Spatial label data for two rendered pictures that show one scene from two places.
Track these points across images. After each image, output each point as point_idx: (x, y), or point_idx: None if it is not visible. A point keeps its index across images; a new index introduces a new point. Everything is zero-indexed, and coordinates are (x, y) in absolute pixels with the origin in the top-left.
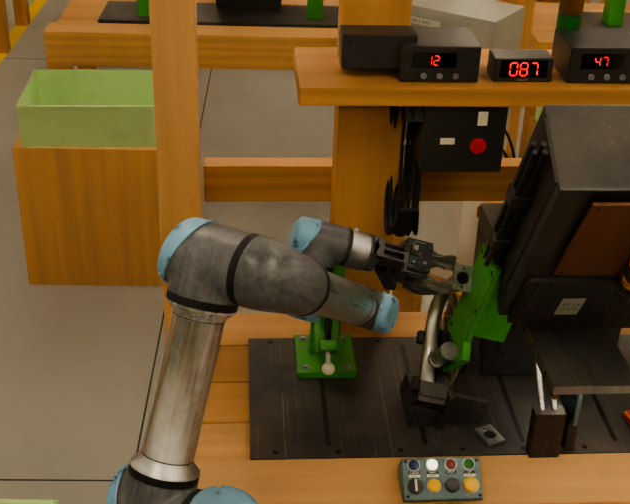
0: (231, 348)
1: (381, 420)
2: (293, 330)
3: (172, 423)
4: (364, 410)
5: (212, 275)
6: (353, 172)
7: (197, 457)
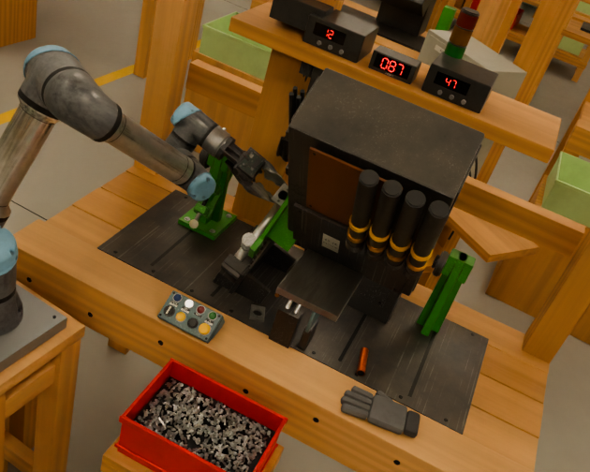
0: (162, 190)
1: (200, 270)
2: None
3: None
4: (197, 259)
5: (37, 81)
6: (271, 102)
7: (72, 232)
